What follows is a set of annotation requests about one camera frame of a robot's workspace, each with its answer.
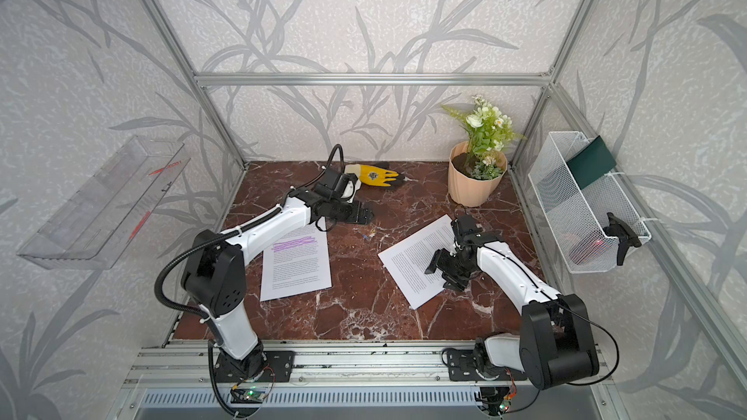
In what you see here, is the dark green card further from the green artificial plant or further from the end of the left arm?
the end of the left arm

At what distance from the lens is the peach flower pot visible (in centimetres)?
96

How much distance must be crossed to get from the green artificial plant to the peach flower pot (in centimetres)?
2

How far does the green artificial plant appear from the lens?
91 centimetres

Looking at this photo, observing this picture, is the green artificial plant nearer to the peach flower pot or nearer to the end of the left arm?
the peach flower pot

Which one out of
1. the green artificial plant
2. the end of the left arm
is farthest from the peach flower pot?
the end of the left arm

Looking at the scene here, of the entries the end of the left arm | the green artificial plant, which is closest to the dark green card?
the green artificial plant
